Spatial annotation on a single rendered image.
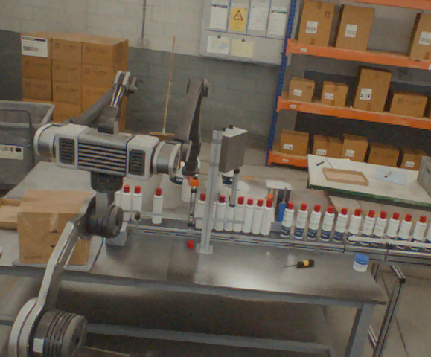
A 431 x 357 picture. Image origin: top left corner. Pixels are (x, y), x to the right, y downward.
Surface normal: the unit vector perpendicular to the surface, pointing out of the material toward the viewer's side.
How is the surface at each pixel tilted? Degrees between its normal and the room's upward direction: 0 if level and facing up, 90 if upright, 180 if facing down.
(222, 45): 90
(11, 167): 93
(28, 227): 90
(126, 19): 90
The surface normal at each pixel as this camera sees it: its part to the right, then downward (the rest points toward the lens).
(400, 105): -0.19, 0.36
